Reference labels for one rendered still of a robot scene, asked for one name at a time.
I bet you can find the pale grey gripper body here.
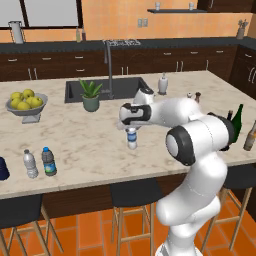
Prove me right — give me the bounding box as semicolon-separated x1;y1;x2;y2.
116;118;144;132

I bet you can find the small blue-label plastic bottle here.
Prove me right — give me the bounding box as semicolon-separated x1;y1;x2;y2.
126;127;139;150

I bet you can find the dark sink basin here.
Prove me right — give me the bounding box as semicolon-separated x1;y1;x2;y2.
64;76;153;104

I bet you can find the green plant in grey pot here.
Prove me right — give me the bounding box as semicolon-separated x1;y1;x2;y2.
78;78;104;113

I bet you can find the grey tall tap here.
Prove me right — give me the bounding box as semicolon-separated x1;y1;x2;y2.
102;39;116;101

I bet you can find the white soap dispenser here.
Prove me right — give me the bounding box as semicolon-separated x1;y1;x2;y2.
157;72;169;96

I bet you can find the black seat wooden stool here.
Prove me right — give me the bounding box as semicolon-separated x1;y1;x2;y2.
199;163;256;254
109;179;165;256
0;194;65;256

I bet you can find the hob with metal grates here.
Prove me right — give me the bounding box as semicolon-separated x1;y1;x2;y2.
104;38;142;47

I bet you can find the dark plastic bottle blue cap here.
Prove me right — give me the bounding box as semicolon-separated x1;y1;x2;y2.
41;146;58;177

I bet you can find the dark brown base cupboards run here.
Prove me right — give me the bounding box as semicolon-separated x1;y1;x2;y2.
0;44;256;100

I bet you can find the dark brown island base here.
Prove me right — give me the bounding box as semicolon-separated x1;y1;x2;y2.
41;173;188;220

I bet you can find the yellow-green apple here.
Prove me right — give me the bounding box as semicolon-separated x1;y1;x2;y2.
9;91;23;101
26;96;44;109
10;97;23;110
16;101;32;112
22;88;36;100

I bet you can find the grey fruit bowl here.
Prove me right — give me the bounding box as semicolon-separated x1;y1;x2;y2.
5;93;49;125

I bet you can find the clear plastic bottle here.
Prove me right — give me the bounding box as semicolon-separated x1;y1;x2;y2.
22;148;40;180

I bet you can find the green glass bottle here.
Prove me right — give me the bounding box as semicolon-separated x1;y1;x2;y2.
231;103;245;145

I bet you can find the brown glass bottle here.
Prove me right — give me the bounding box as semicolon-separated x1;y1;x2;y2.
242;119;256;152

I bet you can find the dark blue container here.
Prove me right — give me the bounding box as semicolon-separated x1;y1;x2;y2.
0;156;11;182

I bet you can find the dark framed window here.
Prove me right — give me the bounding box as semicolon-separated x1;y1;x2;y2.
0;0;83;31

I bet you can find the grey metal canister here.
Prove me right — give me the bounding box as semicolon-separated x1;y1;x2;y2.
7;20;25;45

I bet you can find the grey pot with tools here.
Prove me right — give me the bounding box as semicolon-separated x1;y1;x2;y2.
236;18;250;41

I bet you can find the grey wall socket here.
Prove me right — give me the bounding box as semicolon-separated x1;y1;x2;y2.
137;17;149;29

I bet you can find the dark wall shelf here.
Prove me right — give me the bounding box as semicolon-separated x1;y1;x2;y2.
147;8;208;15

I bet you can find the dark brown wall cupboard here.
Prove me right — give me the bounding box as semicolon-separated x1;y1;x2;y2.
196;0;256;14

